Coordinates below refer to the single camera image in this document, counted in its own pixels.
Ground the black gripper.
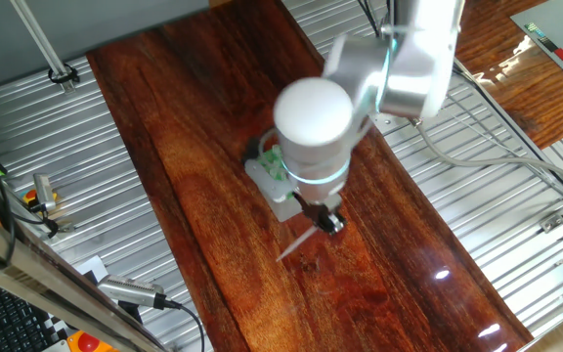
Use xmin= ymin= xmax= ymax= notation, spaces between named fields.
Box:
xmin=292 ymin=192 xmax=348 ymax=237

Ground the clear pipette tip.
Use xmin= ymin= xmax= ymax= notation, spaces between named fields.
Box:
xmin=275 ymin=224 xmax=321 ymax=263

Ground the translucent tip box green rack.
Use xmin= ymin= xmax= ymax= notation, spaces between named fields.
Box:
xmin=254 ymin=144 xmax=310 ymax=224

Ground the glossy wood grain board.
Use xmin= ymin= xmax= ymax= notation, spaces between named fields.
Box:
xmin=85 ymin=0 xmax=535 ymax=352
xmin=455 ymin=0 xmax=563 ymax=151

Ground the black white calibration sheet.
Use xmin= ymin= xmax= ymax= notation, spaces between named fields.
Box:
xmin=40 ymin=253 xmax=111 ymax=346

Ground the orange emergency stop box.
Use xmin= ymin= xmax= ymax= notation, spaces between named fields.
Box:
xmin=65 ymin=330 xmax=120 ymax=352

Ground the silver metal clamp device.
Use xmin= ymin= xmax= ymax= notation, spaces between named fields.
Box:
xmin=32 ymin=172 xmax=59 ymax=212

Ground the black keyboard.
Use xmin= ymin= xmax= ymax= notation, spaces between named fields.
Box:
xmin=0 ymin=273 xmax=70 ymax=352

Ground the slanted aluminium pole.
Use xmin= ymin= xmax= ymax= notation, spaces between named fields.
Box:
xmin=9 ymin=0 xmax=76 ymax=95

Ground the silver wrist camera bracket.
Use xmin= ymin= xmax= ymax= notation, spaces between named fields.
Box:
xmin=243 ymin=158 xmax=296 ymax=204

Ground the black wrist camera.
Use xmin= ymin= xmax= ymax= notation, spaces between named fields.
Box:
xmin=240 ymin=138 xmax=264 ymax=165

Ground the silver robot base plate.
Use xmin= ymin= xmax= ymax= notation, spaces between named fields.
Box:
xmin=368 ymin=67 xmax=461 ymax=137

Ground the black exterior camera cable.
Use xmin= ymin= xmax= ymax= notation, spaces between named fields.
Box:
xmin=163 ymin=298 xmax=207 ymax=352

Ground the grey cable metal connector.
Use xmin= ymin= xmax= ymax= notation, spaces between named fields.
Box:
xmin=408 ymin=116 xmax=563 ymax=195

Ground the silver ribbed exterior camera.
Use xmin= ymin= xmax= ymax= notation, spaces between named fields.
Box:
xmin=96 ymin=273 xmax=169 ymax=311

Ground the silver corner bracket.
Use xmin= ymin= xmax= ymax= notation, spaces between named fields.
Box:
xmin=539 ymin=210 xmax=563 ymax=234

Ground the thin black cable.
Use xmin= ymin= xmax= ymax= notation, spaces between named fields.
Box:
xmin=26 ymin=202 xmax=75 ymax=241

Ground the stainless steel frame bar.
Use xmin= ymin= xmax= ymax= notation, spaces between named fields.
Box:
xmin=0 ymin=199 xmax=168 ymax=352

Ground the black ring clamp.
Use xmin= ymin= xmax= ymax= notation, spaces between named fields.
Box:
xmin=47 ymin=62 xmax=81 ymax=85

